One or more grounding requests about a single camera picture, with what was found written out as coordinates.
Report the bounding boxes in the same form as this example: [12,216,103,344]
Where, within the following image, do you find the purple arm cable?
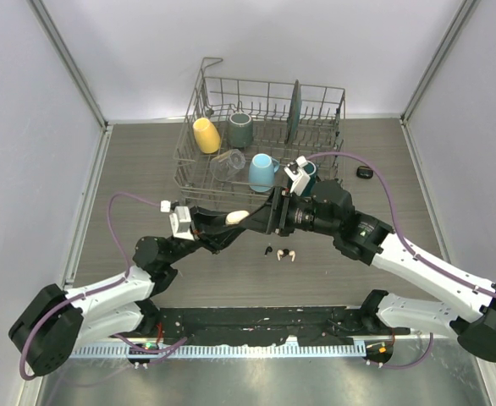
[18,192,188,381]
[306,151,496,369]

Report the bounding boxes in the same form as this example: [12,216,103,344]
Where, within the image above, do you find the teal plate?
[285,80,302,145]

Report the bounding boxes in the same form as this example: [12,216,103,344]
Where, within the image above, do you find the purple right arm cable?
[306,151,496,369]

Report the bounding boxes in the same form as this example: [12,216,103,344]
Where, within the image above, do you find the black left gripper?
[165,206,246,266]

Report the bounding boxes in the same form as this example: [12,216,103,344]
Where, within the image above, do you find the clear glass cup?
[210,149,245,182]

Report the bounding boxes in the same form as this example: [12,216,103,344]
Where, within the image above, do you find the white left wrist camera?
[160,200,195,241]

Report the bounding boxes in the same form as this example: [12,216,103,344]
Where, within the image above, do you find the aluminium slotted rail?
[70,341,366,361]

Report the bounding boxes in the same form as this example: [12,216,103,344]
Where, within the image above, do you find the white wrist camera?
[284,156,315,196]
[160,200,195,241]

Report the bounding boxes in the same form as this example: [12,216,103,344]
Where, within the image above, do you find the grey-green mug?
[227,112,253,148]

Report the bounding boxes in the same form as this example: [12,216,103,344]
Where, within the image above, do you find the light blue mug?
[248,153,279,193]

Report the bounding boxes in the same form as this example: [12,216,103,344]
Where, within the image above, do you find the yellow cup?
[192,118,221,154]

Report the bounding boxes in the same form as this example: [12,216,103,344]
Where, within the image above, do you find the beige earbud charging case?
[225,210,250,226]

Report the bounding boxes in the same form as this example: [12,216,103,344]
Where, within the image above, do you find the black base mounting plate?
[154,306,411,347]

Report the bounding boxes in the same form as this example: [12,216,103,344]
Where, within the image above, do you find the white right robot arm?
[240,180,496,363]

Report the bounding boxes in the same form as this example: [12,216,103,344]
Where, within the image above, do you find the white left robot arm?
[8,206,250,381]

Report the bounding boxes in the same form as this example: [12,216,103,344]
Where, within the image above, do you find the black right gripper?
[240,184,339,236]

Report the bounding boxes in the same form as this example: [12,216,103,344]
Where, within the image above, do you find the black earbud charging case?
[355,166,374,179]

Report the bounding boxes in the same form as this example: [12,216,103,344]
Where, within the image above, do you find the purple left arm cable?
[18,192,188,381]

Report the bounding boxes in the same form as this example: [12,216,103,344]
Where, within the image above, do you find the dark teal mug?
[288,161,317,197]

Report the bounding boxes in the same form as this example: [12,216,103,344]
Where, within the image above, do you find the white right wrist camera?
[284,156,315,196]

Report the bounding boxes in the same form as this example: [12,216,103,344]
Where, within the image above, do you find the grey wire dish rack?
[174,57,346,211]

